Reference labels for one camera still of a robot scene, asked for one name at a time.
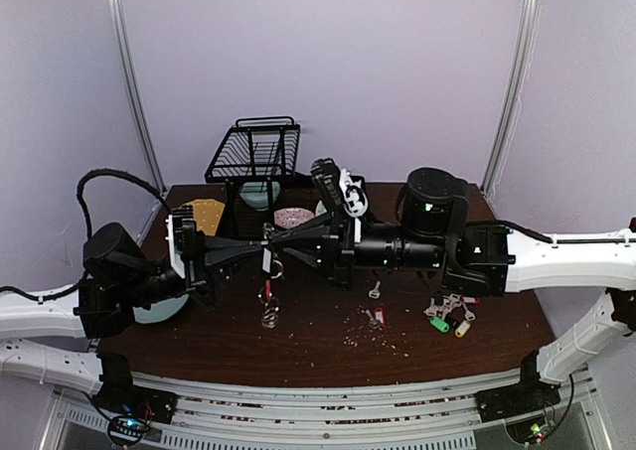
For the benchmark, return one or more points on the light blue flat plate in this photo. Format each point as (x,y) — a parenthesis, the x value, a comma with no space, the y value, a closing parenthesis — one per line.
(160,312)

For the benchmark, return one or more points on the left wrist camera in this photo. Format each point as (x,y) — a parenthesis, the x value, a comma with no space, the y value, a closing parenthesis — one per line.
(185,246)

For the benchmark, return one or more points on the key with red tag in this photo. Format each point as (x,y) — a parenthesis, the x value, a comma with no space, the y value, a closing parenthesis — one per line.
(376,321)

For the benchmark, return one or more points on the yellow dotted plate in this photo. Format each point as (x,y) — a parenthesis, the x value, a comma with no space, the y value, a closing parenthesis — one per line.
(207,214)

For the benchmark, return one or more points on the pink patterned bowl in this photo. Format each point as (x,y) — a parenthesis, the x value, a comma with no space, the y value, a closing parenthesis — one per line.
(291,217)

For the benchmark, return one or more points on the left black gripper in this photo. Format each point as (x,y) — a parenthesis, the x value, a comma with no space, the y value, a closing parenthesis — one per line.
(215,248)

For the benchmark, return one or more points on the lone silver key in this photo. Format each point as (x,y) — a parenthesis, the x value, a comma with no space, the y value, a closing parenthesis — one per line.
(375,293)

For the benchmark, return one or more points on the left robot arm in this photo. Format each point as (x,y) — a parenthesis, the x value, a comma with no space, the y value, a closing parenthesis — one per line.
(118,280)

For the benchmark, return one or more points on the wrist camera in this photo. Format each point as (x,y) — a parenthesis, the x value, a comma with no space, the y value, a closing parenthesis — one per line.
(185,246)
(340,192)

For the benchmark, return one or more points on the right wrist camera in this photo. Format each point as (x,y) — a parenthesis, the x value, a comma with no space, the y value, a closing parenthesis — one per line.
(340,192)

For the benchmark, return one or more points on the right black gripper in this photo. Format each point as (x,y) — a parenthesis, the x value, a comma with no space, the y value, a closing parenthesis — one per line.
(337,246)

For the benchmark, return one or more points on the pale green bowl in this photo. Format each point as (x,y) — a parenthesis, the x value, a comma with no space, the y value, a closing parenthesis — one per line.
(260,195)

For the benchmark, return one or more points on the pile of tagged keys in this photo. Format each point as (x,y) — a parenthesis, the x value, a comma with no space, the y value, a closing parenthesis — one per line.
(451,314)

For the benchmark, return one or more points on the yellow daisy plate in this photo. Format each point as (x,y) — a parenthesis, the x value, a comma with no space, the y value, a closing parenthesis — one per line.
(322,209)

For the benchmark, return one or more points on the key with black tag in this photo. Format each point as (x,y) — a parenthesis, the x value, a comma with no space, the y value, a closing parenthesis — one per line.
(266,263)

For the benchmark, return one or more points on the grey keyring organiser red handle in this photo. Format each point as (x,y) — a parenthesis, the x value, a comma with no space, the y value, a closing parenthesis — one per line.
(269,301)

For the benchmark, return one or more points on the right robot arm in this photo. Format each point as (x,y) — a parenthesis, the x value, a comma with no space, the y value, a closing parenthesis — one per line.
(433,234)

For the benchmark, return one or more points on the black wire dish rack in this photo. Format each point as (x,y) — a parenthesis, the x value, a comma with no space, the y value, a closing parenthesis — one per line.
(259,149)

